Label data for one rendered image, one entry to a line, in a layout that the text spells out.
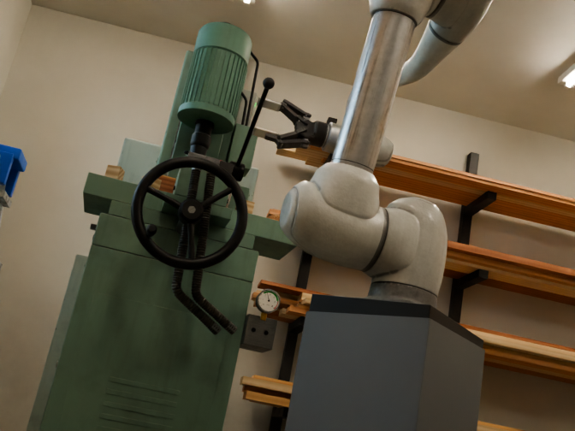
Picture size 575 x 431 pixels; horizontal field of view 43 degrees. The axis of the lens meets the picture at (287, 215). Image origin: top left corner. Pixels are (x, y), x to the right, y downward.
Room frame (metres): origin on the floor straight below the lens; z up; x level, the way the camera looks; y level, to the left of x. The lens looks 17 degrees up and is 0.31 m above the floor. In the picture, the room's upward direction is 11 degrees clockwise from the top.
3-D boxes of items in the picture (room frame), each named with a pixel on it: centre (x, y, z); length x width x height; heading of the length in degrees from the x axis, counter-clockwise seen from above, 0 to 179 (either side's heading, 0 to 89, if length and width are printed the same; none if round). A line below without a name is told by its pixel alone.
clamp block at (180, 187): (1.87, 0.24, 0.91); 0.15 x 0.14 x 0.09; 101
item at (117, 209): (1.99, 0.29, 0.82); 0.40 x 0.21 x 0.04; 101
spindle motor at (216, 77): (2.05, 0.30, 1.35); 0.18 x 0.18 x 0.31
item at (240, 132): (2.29, 0.20, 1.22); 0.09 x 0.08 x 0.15; 11
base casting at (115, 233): (2.17, 0.33, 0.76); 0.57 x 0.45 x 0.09; 11
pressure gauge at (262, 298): (1.90, 0.01, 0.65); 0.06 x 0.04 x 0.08; 101
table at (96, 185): (1.95, 0.26, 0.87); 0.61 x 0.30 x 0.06; 101
